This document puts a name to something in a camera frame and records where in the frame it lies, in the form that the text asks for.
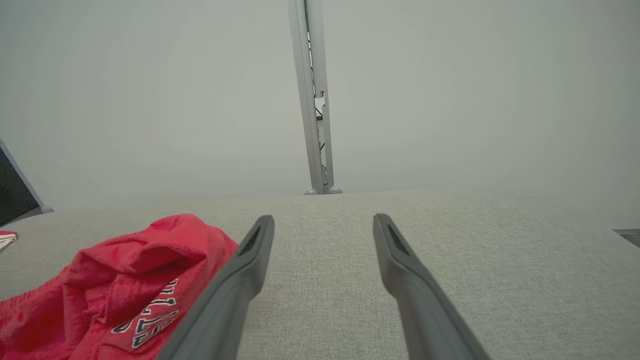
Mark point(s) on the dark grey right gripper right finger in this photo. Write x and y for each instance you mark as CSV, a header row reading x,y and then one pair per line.
x,y
425,310

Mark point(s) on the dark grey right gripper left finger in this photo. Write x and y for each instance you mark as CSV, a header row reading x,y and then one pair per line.
x,y
225,300

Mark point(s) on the red shirt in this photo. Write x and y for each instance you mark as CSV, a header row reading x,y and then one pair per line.
x,y
125,280

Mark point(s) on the red Bulls basketball jersey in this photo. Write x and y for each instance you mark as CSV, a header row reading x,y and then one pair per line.
x,y
6,240

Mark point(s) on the grey metal ledge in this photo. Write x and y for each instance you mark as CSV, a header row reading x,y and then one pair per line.
x,y
629,237

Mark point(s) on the grey metal post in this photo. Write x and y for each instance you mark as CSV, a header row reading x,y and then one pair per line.
x,y
306,100

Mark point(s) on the dark panel with grey frame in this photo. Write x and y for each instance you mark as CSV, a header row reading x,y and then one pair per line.
x,y
12,195

